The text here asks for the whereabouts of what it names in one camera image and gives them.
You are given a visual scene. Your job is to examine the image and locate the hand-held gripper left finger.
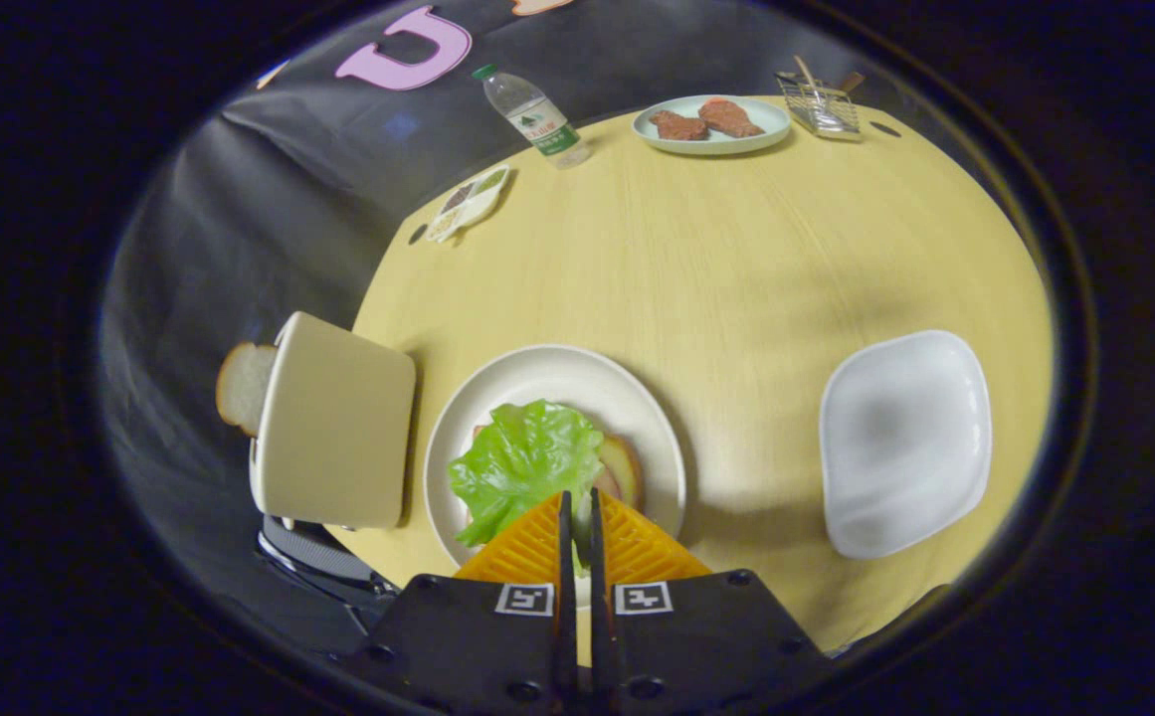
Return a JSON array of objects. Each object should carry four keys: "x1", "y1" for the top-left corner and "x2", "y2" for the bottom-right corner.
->
[{"x1": 338, "y1": 490, "x2": 578, "y2": 716}]

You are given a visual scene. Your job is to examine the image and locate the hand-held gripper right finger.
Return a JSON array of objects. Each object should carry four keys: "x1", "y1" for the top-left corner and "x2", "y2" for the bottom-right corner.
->
[{"x1": 589, "y1": 487, "x2": 837, "y2": 716}]

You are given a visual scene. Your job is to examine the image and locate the green lettuce leaf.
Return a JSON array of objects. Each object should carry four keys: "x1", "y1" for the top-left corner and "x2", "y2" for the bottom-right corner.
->
[{"x1": 448, "y1": 400, "x2": 606, "y2": 573}]

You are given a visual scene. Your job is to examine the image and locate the toasted bread slice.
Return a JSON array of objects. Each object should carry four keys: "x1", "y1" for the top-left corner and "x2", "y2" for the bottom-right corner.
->
[
  {"x1": 592, "y1": 435, "x2": 646, "y2": 513},
  {"x1": 216, "y1": 342, "x2": 280, "y2": 439}
]

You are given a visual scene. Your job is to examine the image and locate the beige round plate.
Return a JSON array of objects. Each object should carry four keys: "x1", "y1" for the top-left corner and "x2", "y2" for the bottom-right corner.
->
[{"x1": 423, "y1": 344, "x2": 687, "y2": 578}]

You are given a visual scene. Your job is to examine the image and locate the cream toaster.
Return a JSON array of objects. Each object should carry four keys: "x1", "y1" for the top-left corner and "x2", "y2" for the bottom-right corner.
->
[{"x1": 249, "y1": 311, "x2": 417, "y2": 531}]

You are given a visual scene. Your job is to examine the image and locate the white square plate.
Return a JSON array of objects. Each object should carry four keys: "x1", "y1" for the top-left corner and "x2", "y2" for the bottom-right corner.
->
[{"x1": 819, "y1": 330, "x2": 993, "y2": 561}]

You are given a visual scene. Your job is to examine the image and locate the white divided seasoning dish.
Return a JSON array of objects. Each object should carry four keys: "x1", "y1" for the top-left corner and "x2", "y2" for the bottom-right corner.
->
[{"x1": 425, "y1": 164, "x2": 512, "y2": 245}]

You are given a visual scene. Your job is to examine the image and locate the pale green round plate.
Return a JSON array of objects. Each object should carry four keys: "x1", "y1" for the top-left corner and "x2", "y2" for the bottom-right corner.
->
[{"x1": 632, "y1": 94, "x2": 793, "y2": 157}]

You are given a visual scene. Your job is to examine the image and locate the brown meat piece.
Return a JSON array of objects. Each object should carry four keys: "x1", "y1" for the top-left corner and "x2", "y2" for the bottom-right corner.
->
[
  {"x1": 698, "y1": 98, "x2": 765, "y2": 139},
  {"x1": 649, "y1": 109, "x2": 710, "y2": 142}
]

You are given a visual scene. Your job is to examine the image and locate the clear plastic water bottle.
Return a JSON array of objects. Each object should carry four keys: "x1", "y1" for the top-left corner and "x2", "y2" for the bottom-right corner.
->
[{"x1": 471, "y1": 64, "x2": 593, "y2": 170}]

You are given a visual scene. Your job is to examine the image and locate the black backdrop cloth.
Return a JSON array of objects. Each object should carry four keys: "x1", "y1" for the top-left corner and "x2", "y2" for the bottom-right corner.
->
[{"x1": 99, "y1": 0, "x2": 837, "y2": 657}]

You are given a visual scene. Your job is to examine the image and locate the clear glass utensil holder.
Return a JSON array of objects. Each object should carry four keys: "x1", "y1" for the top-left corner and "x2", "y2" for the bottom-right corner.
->
[{"x1": 774, "y1": 70, "x2": 865, "y2": 142}]

